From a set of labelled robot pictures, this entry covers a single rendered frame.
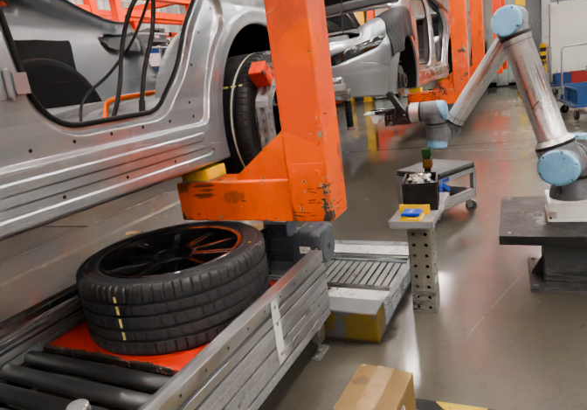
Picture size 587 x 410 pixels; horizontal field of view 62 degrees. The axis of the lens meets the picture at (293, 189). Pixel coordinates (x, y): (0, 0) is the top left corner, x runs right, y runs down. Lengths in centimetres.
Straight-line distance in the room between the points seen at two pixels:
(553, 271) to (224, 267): 148
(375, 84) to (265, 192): 316
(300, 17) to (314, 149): 44
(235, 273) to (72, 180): 56
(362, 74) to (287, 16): 313
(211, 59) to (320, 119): 62
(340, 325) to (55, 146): 122
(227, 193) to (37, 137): 76
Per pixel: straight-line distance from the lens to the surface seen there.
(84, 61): 398
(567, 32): 1361
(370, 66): 485
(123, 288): 159
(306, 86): 172
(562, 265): 245
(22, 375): 183
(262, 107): 218
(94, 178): 159
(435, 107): 233
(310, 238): 207
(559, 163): 217
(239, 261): 161
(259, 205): 190
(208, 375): 133
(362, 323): 200
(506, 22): 218
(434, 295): 219
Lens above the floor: 105
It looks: 13 degrees down
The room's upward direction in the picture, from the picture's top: 8 degrees counter-clockwise
